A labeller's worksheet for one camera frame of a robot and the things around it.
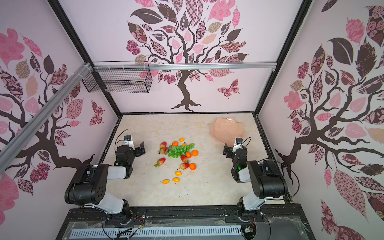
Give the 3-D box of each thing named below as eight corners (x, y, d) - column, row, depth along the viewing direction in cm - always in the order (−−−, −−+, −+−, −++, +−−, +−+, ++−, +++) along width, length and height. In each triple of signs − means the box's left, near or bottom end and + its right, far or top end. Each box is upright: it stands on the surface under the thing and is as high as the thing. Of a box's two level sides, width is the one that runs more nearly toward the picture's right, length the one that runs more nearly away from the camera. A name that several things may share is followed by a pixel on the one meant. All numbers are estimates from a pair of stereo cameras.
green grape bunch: (169, 159, 96) (168, 156, 93) (168, 150, 100) (167, 147, 97) (196, 153, 98) (196, 150, 95) (194, 145, 102) (194, 142, 99)
